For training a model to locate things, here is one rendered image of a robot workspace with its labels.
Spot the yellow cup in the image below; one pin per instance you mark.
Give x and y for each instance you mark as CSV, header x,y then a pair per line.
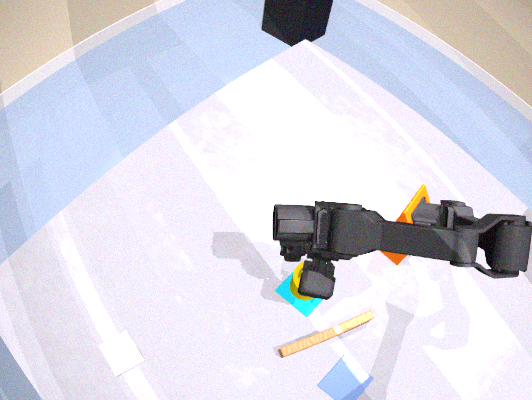
x,y
294,283

